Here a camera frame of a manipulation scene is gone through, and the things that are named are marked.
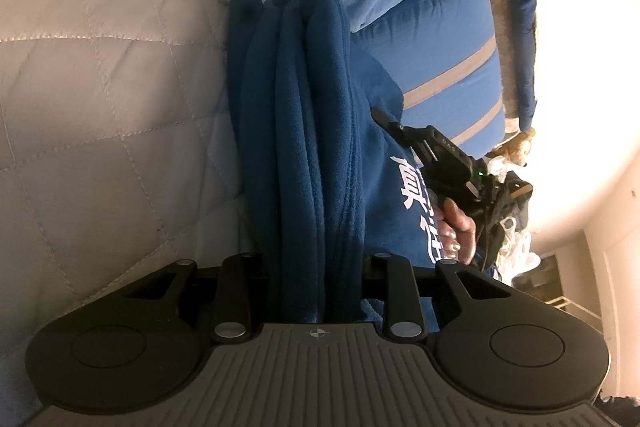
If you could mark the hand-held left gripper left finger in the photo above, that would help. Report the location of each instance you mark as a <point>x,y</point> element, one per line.
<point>245,277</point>

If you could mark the grey quilted bed cover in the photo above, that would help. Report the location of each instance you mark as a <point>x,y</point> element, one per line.
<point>125,82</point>

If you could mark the grey fuzzy blanket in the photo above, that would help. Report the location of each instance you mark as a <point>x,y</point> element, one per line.
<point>505,57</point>

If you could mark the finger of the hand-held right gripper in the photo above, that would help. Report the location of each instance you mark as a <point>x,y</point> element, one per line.
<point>387,121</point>

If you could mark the white door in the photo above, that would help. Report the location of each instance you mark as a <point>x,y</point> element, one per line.
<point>620,282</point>

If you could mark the brown plush toy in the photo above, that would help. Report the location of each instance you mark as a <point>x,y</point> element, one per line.
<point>515,149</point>

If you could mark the person's right hand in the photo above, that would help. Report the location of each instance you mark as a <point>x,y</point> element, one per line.
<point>460,227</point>

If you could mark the white plastic bags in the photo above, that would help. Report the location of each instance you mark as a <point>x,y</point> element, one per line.
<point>520,247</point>

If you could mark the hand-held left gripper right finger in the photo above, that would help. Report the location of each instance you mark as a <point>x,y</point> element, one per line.
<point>395,282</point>

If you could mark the blue sweatshirt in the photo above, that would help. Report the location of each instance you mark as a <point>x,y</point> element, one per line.
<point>300,157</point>

